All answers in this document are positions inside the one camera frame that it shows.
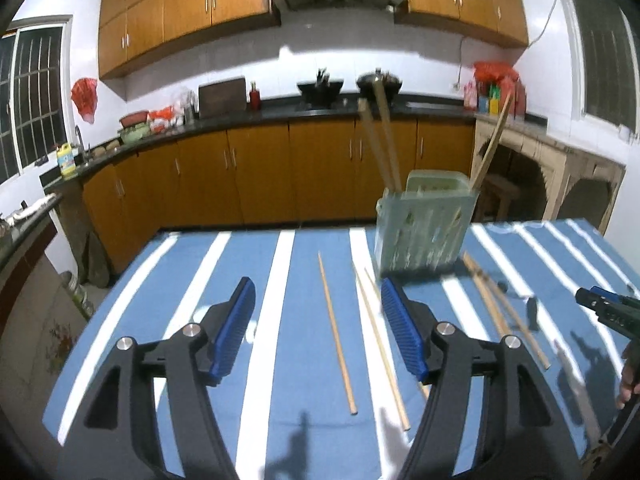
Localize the red thermos bottles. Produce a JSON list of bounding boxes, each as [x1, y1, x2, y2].
[[499, 77, 526, 120]]

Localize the black wok with utensils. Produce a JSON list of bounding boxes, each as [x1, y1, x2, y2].
[[297, 68, 344, 108]]

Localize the dark wooden cutting board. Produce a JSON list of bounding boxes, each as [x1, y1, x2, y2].
[[198, 77, 247, 119]]

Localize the red plastic bag on wall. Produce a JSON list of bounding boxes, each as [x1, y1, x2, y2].
[[70, 77, 98, 125]]

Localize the green perforated utensil holder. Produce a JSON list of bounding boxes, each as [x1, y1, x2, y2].
[[374, 170, 478, 276]]

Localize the lower wooden kitchen cabinets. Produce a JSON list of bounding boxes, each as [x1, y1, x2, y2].
[[81, 118, 476, 273]]

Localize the red bottle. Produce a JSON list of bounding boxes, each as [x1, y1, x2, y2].
[[250, 81, 262, 112]]

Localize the yellow detergent bottle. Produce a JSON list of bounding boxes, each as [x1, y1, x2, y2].
[[55, 143, 77, 179]]

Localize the person's right hand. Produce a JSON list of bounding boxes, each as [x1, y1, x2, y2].
[[616, 341, 639, 410]]

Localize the pink bottle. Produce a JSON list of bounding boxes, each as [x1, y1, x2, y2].
[[463, 80, 477, 110]]

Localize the red plastic bag on bottles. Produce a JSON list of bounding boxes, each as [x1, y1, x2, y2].
[[473, 61, 520, 84]]

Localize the sink faucet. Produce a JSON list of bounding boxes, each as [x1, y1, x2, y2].
[[74, 125, 86, 164]]

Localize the barred window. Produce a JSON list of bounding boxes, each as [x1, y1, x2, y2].
[[560, 0, 639, 140], [0, 23, 67, 182]]

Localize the green and red basins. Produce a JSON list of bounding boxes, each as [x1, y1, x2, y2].
[[118, 110, 151, 144]]

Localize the left barred window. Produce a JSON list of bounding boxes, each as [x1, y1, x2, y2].
[[0, 23, 67, 182]]

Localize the wooden stool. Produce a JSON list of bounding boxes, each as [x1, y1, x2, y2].
[[475, 174, 521, 222]]

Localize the black wok with lid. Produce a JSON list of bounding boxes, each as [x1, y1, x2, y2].
[[357, 68, 402, 102]]

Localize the right barred window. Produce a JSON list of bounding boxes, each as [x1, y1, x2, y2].
[[560, 0, 639, 140]]

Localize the upper wooden wall cabinets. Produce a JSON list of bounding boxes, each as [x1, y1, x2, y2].
[[98, 0, 531, 80]]

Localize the blue white striped tablecloth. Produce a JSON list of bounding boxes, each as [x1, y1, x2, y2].
[[42, 220, 639, 479]]

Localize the white weathered side table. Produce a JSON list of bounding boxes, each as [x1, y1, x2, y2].
[[480, 120, 626, 233]]

